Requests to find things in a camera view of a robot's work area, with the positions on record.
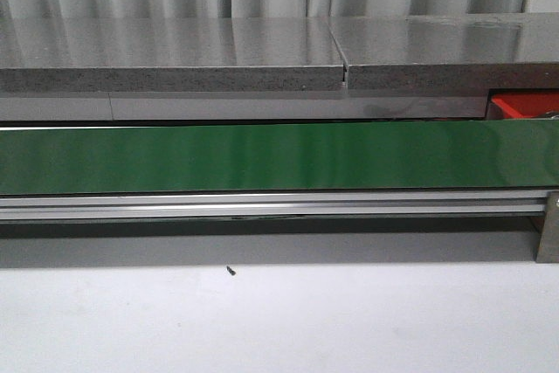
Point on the grey stone slab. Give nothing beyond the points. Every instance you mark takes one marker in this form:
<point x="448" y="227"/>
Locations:
<point x="487" y="51"/>
<point x="168" y="55"/>

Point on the grey stone slab left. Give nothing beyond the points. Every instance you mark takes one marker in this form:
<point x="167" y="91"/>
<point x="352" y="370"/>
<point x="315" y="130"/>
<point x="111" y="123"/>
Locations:
<point x="168" y="55"/>

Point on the red plastic tray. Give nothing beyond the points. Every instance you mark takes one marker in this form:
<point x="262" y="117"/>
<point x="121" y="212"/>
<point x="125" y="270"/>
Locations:
<point x="526" y="105"/>

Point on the grey stone slab right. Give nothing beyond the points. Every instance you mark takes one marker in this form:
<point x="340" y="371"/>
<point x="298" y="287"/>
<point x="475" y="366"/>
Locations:
<point x="487" y="51"/>

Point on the green conveyor belt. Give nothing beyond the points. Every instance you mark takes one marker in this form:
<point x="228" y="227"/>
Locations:
<point x="318" y="156"/>

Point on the steel conveyor support bracket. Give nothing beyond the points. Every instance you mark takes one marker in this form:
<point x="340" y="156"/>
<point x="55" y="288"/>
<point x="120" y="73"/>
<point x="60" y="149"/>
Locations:
<point x="548" y="249"/>

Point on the aluminium conveyor frame rail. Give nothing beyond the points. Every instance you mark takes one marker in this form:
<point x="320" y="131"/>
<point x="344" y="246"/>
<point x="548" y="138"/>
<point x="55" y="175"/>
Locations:
<point x="400" y="203"/>

